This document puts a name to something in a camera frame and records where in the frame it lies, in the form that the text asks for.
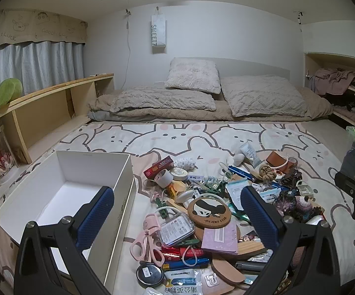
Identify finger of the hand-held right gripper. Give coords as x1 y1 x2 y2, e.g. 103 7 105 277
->
334 172 355 198

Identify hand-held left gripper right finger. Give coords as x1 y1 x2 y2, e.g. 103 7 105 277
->
240 185 345 295

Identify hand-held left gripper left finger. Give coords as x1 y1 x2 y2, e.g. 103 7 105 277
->
13 186 115 295

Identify purple and white crochet pouch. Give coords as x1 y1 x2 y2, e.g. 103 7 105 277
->
294 196 325 222

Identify white cardboard box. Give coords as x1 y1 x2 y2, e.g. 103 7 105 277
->
0 150 137 295

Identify multicolour crochet piece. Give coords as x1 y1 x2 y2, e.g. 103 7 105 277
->
273 190 299 214

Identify striped wooden board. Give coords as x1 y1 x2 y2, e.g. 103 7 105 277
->
236 241 267 262

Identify pale blue mask packet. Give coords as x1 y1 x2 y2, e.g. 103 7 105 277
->
227 180 252 205

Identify pink notebook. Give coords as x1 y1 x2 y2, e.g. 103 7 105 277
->
200 221 239 255

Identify white plastic tray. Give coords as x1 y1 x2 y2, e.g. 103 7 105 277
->
297 182 314 196

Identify blue tube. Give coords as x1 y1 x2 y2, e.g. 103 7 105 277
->
227 165 255 180

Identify round panda cork coaster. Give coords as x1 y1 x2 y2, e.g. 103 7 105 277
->
187 197 232 229

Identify green clothespin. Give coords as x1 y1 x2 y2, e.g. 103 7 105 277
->
200 178 227 195

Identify pink scissors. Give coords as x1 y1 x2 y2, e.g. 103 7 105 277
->
130 230 165 266

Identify brown leather pouch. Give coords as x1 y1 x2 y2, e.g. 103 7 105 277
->
266 151 298 174

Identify brown cork insole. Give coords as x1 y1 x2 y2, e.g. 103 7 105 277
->
211 258 247 284

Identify clear plastic bag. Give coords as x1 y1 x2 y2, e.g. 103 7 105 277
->
239 141 262 166

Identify rabbit print bed sheet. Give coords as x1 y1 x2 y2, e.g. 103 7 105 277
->
0 121 355 295

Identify round black tin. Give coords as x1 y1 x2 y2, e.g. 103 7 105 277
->
136 263 165 288

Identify clear adhesive hook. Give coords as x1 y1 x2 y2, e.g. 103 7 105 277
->
200 269 227 292

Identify white tape roll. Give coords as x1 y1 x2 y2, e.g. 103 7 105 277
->
154 170 174 188

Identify clear plastic case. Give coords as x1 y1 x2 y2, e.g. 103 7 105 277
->
158 215 196 248

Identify small red box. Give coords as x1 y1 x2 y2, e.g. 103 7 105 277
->
143 157 175 180

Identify blue lighter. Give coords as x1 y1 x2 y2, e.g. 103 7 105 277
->
162 258 210 271

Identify round white tin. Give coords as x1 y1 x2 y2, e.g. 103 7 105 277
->
171 167 189 181

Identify white medicine packet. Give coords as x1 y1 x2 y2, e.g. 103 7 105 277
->
164 269 201 295

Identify pile of pink clothes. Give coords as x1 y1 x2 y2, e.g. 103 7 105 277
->
308 68 355 96

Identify beige folded duvet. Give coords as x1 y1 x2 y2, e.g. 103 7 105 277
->
87 85 334 123

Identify wooden shelf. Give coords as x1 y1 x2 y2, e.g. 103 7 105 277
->
0 73 115 188

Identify large quilted beige pillow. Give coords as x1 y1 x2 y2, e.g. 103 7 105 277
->
220 75 308 118

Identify white headboard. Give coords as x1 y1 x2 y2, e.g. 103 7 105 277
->
154 57 291 84

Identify green plush toy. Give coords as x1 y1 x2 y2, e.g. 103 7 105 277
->
0 78 23 109

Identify fluffy beige pillow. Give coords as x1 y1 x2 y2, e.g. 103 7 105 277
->
164 58 221 94

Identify grey-blue curtain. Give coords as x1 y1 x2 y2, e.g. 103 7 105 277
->
0 41 85 97

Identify white hanging paper bag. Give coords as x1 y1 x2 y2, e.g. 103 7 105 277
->
150 6 167 54

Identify beige printed curtain valance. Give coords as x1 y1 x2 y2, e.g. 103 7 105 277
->
0 9 88 53

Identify rope knot ball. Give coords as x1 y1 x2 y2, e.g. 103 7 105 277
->
258 163 278 181

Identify white loop cord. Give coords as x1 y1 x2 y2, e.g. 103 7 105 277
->
180 247 207 272

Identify grey fluffy hair tie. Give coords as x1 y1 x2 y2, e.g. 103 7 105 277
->
176 157 198 170

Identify wall niche shelf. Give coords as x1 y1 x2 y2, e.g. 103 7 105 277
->
305 52 355 126

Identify white wall cable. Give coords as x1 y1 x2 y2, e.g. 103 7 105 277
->
123 0 134 89

